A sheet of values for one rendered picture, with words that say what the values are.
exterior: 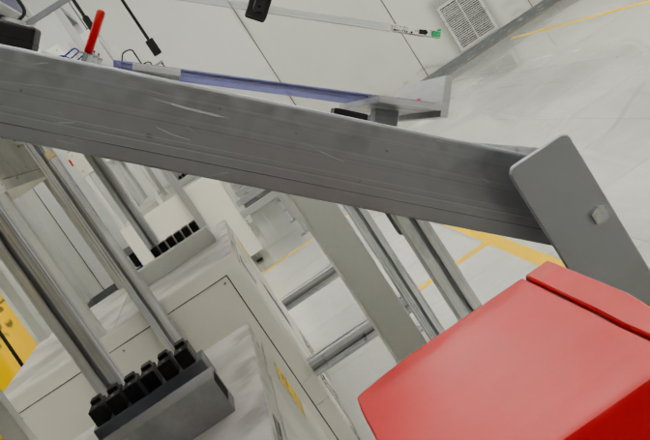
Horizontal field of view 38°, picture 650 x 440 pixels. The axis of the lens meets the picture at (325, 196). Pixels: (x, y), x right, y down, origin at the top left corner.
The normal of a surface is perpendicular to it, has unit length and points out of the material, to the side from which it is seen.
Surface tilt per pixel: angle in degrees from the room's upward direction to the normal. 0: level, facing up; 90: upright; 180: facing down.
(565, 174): 90
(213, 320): 90
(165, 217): 90
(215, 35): 90
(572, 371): 0
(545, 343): 0
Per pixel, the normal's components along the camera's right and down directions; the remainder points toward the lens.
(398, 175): 0.13, 0.08
